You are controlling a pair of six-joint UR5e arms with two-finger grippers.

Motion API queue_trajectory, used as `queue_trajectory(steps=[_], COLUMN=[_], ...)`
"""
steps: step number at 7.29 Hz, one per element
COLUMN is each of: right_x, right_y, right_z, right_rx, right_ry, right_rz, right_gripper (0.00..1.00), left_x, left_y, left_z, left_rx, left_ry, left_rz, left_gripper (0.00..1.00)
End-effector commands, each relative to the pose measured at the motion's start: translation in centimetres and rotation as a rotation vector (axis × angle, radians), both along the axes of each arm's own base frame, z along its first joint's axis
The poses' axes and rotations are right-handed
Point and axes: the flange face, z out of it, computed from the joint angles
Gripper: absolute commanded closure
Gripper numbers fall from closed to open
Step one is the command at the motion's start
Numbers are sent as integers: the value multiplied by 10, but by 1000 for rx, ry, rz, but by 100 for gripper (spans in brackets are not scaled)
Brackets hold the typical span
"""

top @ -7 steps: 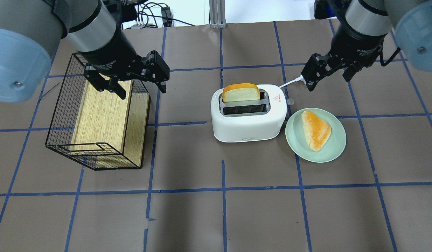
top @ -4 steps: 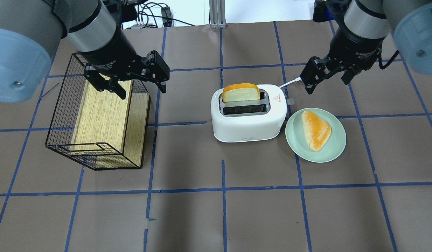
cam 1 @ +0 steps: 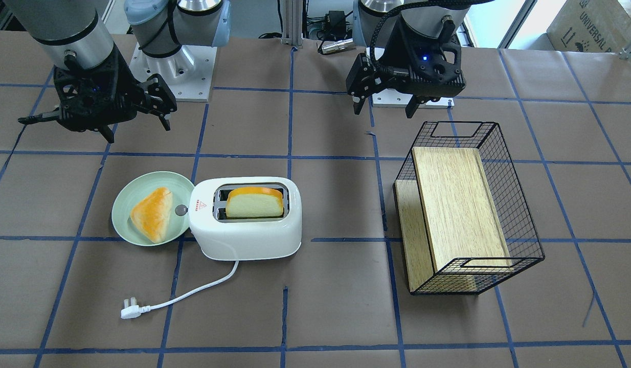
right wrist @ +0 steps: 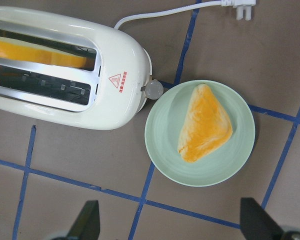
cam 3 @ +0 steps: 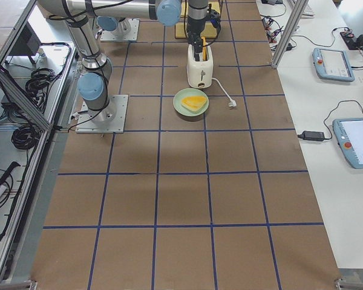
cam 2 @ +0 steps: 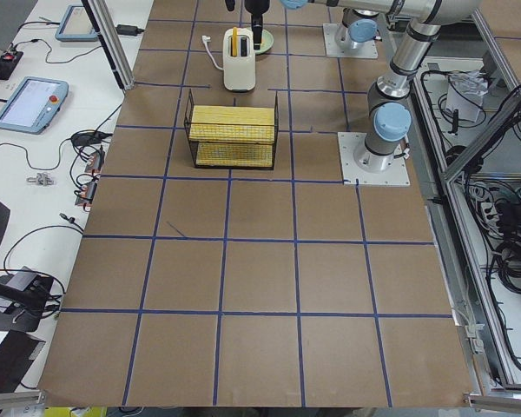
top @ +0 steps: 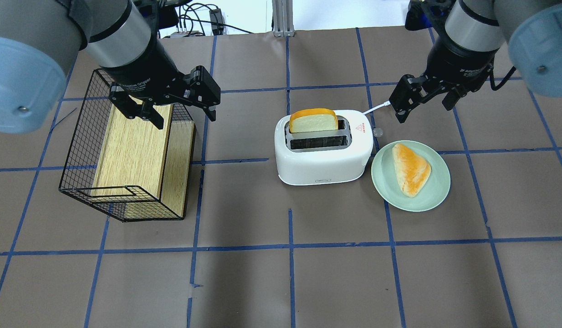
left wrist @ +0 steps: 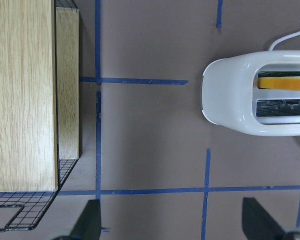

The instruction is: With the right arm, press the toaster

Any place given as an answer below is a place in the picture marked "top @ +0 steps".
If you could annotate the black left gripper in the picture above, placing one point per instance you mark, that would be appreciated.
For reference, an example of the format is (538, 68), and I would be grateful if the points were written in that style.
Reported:
(142, 66)

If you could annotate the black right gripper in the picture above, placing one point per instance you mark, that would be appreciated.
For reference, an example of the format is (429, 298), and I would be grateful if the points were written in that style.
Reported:
(461, 61)

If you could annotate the white toaster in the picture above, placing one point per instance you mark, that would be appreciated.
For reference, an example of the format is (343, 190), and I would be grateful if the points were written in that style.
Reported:
(324, 157)

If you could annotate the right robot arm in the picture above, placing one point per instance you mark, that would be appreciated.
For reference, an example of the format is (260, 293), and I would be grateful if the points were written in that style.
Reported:
(483, 40)

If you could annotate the bread slice in toaster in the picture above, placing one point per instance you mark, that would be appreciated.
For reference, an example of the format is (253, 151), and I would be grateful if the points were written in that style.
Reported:
(313, 120)

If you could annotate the wooden box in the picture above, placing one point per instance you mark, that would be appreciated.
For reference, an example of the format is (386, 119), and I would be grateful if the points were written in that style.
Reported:
(142, 172)

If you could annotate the triangular bread on plate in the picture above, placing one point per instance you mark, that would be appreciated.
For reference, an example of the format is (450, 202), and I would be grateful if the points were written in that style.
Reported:
(412, 171)

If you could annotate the green plate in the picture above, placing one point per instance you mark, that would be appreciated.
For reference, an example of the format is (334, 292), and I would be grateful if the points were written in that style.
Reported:
(434, 192)

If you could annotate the black wire basket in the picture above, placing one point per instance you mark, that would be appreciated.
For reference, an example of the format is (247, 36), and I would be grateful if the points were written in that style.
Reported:
(81, 162)

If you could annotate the aluminium frame post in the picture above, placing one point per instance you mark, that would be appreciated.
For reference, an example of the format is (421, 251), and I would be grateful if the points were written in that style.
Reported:
(282, 18)

